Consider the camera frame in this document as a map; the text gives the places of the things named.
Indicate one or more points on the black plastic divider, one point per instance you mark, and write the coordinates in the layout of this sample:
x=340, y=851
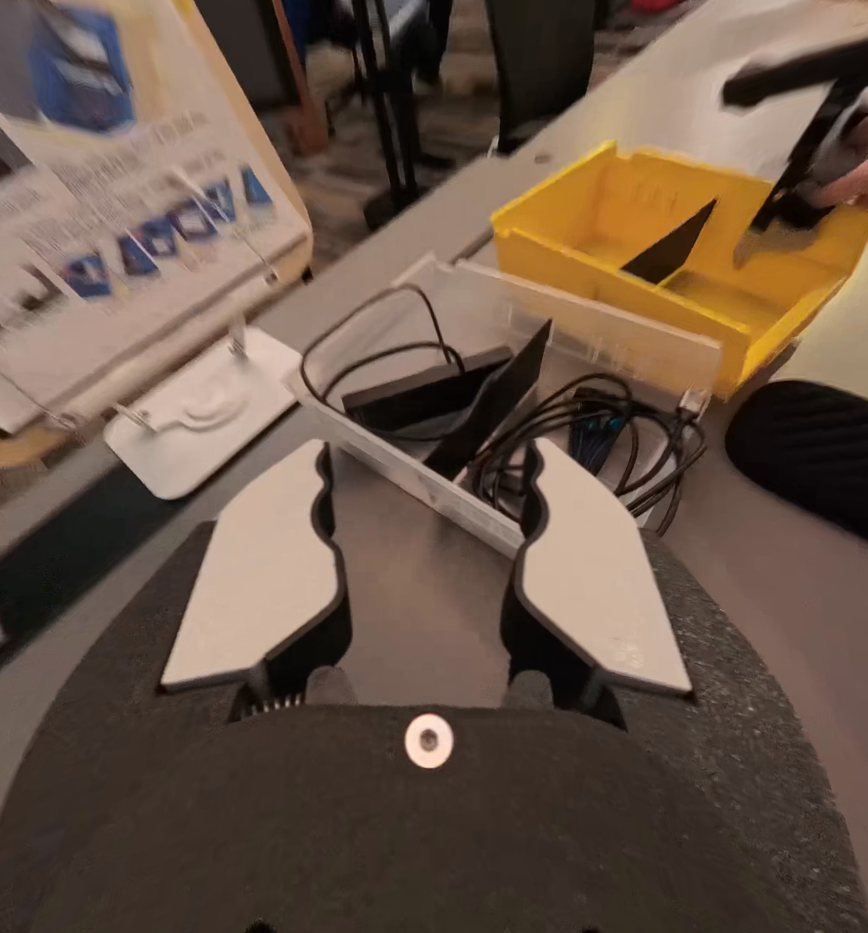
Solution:
x=499, y=393

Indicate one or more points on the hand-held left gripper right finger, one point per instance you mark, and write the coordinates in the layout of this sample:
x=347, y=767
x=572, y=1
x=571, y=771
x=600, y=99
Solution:
x=594, y=583

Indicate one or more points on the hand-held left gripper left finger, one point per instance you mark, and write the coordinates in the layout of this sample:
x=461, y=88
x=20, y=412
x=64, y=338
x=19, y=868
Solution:
x=259, y=576

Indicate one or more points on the white stand base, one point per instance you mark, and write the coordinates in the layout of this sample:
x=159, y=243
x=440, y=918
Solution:
x=201, y=430

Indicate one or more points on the clear plastic bin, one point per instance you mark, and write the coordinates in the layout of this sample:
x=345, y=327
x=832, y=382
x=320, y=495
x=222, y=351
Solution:
x=405, y=452

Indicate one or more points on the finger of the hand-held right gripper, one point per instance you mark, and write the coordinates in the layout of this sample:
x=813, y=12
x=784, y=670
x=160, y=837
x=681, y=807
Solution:
x=769, y=244

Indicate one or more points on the yellow plastic bin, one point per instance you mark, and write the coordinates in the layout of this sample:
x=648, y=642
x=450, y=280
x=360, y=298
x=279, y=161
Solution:
x=565, y=233

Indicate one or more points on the black chair with grey seat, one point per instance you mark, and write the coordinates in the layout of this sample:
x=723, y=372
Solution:
x=543, y=65

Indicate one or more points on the instruction sheet on stand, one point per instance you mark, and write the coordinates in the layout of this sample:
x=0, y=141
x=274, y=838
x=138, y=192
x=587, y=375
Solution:
x=288, y=204

